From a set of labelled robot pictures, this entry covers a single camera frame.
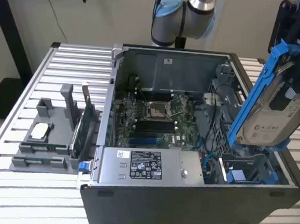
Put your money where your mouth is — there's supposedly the grey parts rack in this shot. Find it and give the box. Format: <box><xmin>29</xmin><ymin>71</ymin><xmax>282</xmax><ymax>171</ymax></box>
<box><xmin>9</xmin><ymin>79</ymin><xmax>106</xmax><ymax>178</ymax></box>

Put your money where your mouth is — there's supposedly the black desk leg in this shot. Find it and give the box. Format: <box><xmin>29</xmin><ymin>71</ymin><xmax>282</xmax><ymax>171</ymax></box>
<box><xmin>0</xmin><ymin>0</ymin><xmax>39</xmax><ymax>121</ymax></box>

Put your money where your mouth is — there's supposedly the green RAM stick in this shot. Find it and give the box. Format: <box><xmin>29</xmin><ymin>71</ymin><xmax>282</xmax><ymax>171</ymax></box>
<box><xmin>31</xmin><ymin>142</ymin><xmax>68</xmax><ymax>153</ymax></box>

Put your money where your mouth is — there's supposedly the blue expansion slot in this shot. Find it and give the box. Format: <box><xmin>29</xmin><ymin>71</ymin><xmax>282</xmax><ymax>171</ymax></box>
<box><xmin>128</xmin><ymin>136</ymin><xmax>162</xmax><ymax>148</ymax></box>

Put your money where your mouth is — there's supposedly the CPU socket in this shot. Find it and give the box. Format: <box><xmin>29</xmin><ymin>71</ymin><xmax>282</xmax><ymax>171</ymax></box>
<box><xmin>145</xmin><ymin>100</ymin><xmax>172</xmax><ymax>120</ymax></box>

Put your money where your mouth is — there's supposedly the green motherboard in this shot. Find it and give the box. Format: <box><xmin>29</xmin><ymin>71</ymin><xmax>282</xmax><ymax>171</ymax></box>
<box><xmin>110</xmin><ymin>87</ymin><xmax>209</xmax><ymax>155</ymax></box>

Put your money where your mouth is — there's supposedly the silver power supply unit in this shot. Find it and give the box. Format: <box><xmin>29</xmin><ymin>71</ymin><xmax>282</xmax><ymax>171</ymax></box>
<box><xmin>98</xmin><ymin>143</ymin><xmax>206</xmax><ymax>192</ymax></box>

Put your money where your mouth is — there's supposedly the blue case latch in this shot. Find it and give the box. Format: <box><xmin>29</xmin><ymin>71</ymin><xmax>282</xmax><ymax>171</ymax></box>
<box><xmin>78</xmin><ymin>160</ymin><xmax>90</xmax><ymax>174</ymax></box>

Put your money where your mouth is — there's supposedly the hard disk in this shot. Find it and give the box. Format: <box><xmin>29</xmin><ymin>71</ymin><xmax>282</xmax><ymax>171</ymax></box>
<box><xmin>226</xmin><ymin>35</ymin><xmax>300</xmax><ymax>156</ymax></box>

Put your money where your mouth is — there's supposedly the long thin black wire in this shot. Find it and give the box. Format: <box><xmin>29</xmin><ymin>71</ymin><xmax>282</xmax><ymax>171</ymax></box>
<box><xmin>203</xmin><ymin>82</ymin><xmax>236</xmax><ymax>157</ymax></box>

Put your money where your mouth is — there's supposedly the black cable on arm joint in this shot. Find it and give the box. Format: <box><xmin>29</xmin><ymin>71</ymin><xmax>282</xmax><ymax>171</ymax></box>
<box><xmin>153</xmin><ymin>0</ymin><xmax>165</xmax><ymax>18</ymax></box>

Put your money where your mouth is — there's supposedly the black RAM slot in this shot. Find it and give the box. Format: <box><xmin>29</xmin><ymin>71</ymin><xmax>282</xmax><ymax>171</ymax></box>
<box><xmin>134</xmin><ymin>127</ymin><xmax>176</xmax><ymax>137</ymax></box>
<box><xmin>135</xmin><ymin>123</ymin><xmax>176</xmax><ymax>132</ymax></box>
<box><xmin>136</xmin><ymin>119</ymin><xmax>176</xmax><ymax>128</ymax></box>
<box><xmin>133</xmin><ymin>131</ymin><xmax>175</xmax><ymax>142</ymax></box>

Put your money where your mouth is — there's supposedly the silver CPU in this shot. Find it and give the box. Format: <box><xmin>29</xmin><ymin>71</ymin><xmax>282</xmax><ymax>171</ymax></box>
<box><xmin>30</xmin><ymin>122</ymin><xmax>54</xmax><ymax>141</ymax></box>

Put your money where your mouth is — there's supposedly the green graphics card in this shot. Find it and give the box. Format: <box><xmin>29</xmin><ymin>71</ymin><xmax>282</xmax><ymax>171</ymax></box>
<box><xmin>67</xmin><ymin>81</ymin><xmax>98</xmax><ymax>160</ymax></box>

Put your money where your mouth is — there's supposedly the thin black wall cable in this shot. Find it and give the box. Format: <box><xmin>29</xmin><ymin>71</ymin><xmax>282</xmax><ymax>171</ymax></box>
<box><xmin>34</xmin><ymin>0</ymin><xmax>72</xmax><ymax>44</ymax></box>

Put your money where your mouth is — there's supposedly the perforated metal drive cage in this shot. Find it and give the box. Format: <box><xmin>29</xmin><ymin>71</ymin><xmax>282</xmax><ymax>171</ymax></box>
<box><xmin>198</xmin><ymin>77</ymin><xmax>254</xmax><ymax>157</ymax></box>

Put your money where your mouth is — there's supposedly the black open PC case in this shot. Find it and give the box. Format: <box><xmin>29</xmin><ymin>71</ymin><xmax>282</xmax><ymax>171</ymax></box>
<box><xmin>73</xmin><ymin>40</ymin><xmax>300</xmax><ymax>224</ymax></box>

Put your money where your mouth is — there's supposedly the thin metal locking lever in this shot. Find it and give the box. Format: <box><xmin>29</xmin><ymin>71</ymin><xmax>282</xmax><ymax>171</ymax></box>
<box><xmin>137</xmin><ymin>88</ymin><xmax>150</xmax><ymax>102</ymax></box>

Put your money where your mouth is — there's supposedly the metal socket cover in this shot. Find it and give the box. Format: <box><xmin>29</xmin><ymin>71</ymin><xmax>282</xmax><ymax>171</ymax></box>
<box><xmin>166</xmin><ymin>96</ymin><xmax>190</xmax><ymax>117</ymax></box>

